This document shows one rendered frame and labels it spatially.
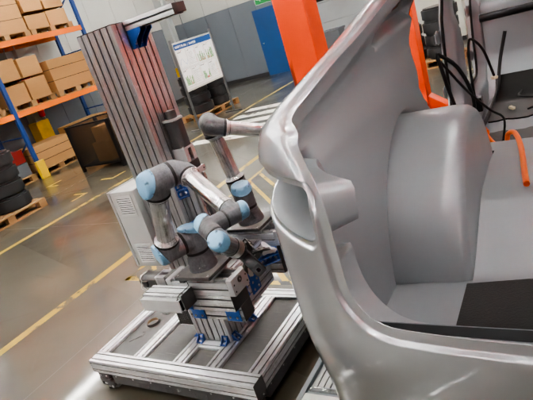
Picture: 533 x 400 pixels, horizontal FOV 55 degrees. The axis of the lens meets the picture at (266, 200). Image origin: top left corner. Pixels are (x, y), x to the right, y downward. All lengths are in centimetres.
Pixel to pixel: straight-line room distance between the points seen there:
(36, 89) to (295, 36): 1072
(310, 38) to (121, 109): 99
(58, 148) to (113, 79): 1033
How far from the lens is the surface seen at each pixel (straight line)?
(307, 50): 258
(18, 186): 933
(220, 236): 182
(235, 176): 295
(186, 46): 1145
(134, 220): 288
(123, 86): 261
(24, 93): 1278
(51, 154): 1280
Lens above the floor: 186
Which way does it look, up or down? 19 degrees down
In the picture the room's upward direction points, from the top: 18 degrees counter-clockwise
